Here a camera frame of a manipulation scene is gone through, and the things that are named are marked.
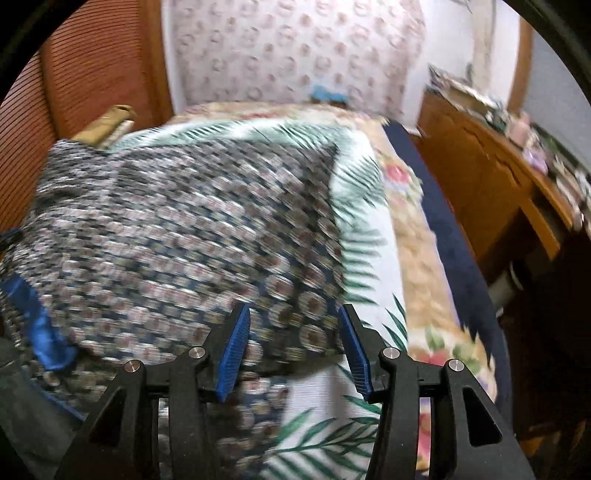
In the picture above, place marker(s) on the navy mattress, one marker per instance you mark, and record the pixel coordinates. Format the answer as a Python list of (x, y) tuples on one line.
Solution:
[(457, 258)]

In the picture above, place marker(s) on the navy medallion print pajama top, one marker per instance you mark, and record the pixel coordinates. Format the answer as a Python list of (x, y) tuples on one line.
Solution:
[(184, 230)]

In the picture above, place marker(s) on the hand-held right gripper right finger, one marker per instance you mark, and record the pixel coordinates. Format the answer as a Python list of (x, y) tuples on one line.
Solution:
[(358, 355)]

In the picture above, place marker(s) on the wooden slatted door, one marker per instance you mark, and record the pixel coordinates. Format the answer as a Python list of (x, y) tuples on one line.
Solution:
[(92, 69)]

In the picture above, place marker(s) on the pink bottle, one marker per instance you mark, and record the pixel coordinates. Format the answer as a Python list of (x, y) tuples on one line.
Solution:
[(521, 129)]

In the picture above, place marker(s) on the wooden cabinet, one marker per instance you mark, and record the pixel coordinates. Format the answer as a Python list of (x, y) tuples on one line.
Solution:
[(480, 175)]

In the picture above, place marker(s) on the palm leaf print sheet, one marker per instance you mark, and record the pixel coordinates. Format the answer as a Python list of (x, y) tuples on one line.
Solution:
[(364, 221)]

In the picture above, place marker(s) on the brown patterned blanket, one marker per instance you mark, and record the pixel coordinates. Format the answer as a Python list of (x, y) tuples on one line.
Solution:
[(104, 124)]

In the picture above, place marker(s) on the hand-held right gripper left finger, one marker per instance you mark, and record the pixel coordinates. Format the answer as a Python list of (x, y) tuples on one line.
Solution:
[(233, 355)]

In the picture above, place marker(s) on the beige curtain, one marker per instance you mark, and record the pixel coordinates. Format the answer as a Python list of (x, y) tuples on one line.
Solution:
[(481, 41)]

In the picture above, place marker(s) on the floral quilt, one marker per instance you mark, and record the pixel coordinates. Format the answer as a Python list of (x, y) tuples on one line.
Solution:
[(415, 277)]

